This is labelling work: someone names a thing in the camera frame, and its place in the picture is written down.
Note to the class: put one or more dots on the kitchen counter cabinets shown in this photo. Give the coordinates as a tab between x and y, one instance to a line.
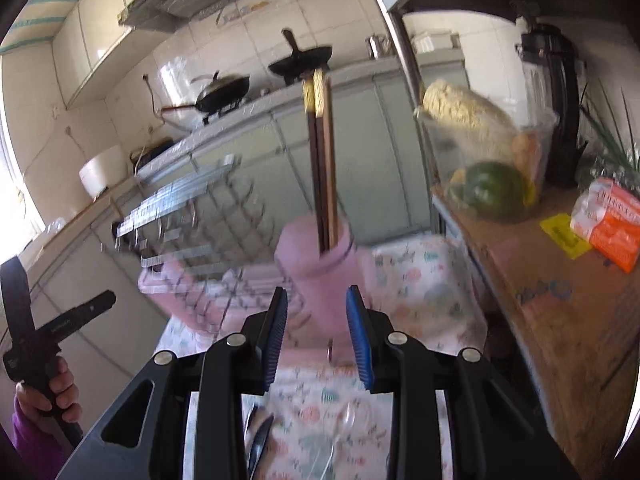
390	125

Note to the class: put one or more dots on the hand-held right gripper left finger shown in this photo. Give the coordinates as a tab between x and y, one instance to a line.
275	330

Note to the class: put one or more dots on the orange carrot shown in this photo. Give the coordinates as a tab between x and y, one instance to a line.
527	152

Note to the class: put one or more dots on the steel kettle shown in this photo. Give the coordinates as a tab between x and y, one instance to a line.
377	46

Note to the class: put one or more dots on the metal shelving unit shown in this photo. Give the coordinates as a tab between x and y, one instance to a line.
407	60

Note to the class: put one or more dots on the dark chopstick with gold band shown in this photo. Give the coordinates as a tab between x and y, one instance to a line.
330	170
315	170

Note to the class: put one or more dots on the person's left forearm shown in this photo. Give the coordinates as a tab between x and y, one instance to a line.
30	440

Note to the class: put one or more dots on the person's left hand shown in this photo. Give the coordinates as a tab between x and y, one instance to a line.
67	392

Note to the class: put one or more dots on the yellow sticker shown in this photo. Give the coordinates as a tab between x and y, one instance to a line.
560	232

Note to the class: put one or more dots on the black countertop appliance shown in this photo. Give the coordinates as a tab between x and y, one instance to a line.
155	152

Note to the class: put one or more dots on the black wok with glass lid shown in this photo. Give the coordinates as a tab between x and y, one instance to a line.
222	92

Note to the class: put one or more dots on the plastic bag of vegetables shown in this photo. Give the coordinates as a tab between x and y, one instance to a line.
540	140

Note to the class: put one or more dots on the clear plastic spoon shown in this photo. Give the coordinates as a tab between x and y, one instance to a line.
346	417

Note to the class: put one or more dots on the white lidded container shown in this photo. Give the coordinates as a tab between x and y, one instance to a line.
435	42

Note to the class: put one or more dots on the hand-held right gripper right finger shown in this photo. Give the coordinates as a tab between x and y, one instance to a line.
357	340

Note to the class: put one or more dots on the brown cardboard sheet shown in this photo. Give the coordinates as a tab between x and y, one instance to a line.
575	335

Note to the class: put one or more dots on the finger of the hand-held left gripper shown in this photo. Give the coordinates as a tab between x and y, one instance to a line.
17	295
85	310

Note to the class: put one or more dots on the white wall cabinet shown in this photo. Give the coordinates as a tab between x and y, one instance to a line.
95	45

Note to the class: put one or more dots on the white rice cooker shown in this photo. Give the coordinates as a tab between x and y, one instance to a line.
102	170

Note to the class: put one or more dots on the green onions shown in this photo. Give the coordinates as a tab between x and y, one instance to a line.
615	150

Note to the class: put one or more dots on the green pepper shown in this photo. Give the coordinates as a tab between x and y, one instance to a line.
492	190

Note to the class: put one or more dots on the orange and white packet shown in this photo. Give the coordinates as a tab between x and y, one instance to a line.
615	230

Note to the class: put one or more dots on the pink plastic utensil holder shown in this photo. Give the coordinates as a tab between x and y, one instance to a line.
320	280

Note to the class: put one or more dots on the floral printed cloth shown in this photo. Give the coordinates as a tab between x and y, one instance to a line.
425	280

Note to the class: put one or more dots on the black blender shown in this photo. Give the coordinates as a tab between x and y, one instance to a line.
560	110

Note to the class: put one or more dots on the dark spoon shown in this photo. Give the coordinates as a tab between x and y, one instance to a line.
260	442

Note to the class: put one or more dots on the enoki mushrooms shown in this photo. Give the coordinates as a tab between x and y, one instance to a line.
465	102

